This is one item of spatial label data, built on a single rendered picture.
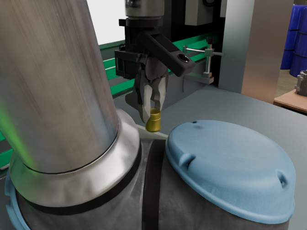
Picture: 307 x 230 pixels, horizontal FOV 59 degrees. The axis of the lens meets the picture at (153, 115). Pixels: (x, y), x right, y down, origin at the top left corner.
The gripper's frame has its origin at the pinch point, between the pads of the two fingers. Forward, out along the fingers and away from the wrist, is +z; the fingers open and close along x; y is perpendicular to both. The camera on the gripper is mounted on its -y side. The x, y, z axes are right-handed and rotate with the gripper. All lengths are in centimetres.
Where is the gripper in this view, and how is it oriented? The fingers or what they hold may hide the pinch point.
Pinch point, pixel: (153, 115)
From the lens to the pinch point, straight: 59.4
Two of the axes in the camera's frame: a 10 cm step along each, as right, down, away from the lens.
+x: -5.9, 3.5, -7.3
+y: -8.1, -2.5, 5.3
